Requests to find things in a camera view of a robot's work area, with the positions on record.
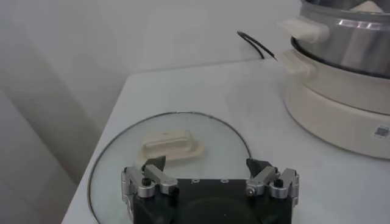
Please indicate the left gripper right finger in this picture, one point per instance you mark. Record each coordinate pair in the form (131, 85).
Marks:
(265, 179)

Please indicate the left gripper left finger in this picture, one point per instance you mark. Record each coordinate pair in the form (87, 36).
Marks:
(161, 179)

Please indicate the stainless steel steamer basket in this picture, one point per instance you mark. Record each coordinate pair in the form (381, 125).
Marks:
(359, 45)

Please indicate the cream electric cooker base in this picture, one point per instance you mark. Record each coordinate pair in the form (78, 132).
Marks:
(335, 121)

